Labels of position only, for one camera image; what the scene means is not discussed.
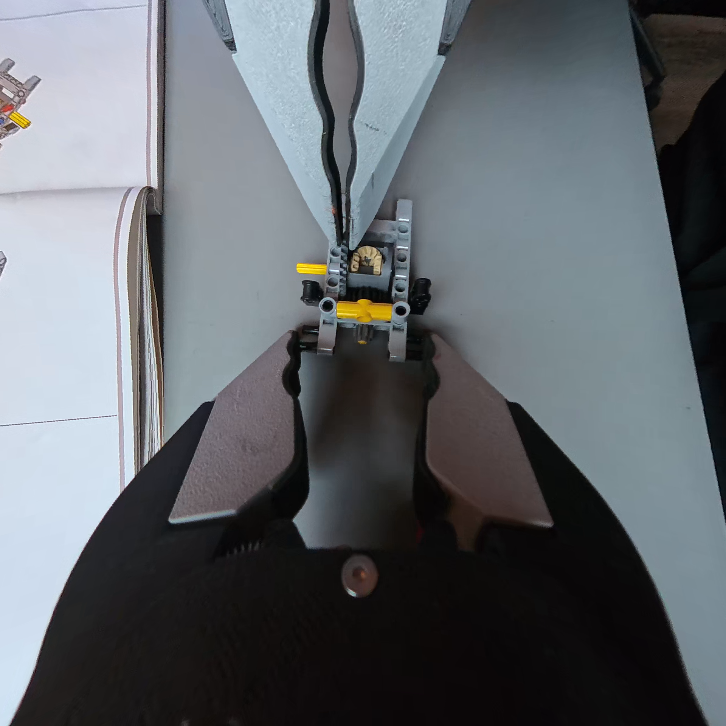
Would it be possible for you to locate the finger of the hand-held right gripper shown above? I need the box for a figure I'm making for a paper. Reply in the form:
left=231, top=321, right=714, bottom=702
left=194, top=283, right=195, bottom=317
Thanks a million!
left=223, top=0, right=345, bottom=250
left=346, top=0, right=473, bottom=248

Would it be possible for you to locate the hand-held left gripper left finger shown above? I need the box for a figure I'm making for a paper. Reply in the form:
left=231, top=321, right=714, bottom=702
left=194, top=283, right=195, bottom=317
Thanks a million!
left=168, top=330, right=311, bottom=525

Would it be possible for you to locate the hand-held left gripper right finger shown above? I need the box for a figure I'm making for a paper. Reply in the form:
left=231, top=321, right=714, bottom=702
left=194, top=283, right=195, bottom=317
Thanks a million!
left=413, top=332, right=555, bottom=529

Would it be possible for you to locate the grey lego frame assembly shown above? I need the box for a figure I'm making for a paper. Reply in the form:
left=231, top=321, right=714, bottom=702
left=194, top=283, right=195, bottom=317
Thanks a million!
left=298, top=199, right=434, bottom=364

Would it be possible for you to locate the tan lego bevel gear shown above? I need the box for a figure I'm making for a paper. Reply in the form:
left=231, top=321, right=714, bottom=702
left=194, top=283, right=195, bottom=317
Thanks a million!
left=348, top=244, right=386, bottom=276

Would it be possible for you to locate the grey lego differential housing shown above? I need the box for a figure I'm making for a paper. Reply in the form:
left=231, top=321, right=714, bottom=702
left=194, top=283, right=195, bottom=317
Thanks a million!
left=340, top=231, right=398, bottom=293

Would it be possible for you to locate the lego instruction booklet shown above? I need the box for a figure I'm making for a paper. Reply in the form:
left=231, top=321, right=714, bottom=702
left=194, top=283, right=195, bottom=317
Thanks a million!
left=0, top=0, right=166, bottom=545

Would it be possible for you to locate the black office chair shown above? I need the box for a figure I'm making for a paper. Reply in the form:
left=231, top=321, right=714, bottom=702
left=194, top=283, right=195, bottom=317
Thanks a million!
left=628, top=0, right=670, bottom=97

